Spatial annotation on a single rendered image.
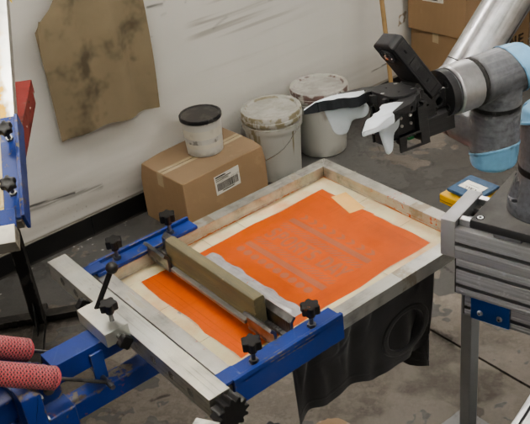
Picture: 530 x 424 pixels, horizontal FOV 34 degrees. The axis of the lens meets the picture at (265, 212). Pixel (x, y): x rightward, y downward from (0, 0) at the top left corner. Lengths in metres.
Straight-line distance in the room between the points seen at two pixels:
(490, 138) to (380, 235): 0.93
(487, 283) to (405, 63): 0.75
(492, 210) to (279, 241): 0.69
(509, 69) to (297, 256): 1.02
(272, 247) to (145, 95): 2.04
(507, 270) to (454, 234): 0.13
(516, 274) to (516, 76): 0.59
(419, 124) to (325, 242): 1.04
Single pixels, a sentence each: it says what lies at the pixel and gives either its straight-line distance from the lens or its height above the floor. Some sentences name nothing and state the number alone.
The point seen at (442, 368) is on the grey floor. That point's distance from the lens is 3.29.
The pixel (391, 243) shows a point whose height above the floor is 0.95.
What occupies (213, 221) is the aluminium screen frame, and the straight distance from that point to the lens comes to 2.32.
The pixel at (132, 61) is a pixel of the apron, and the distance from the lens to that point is 4.09.
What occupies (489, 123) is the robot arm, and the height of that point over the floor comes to 1.59.
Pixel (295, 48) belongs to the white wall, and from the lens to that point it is 4.73.
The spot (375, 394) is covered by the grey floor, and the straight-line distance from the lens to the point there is 3.19.
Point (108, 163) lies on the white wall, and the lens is 4.22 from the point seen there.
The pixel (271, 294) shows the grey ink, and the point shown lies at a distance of 2.07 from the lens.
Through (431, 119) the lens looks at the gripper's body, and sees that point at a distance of 1.28.
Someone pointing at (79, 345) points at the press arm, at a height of 1.04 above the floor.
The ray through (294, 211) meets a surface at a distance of 2.38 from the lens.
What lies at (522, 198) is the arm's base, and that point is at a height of 1.30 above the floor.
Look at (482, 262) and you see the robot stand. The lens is 1.85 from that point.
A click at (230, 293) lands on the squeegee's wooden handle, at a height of 1.03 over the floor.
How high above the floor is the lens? 2.19
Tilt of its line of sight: 31 degrees down
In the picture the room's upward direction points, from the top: 7 degrees counter-clockwise
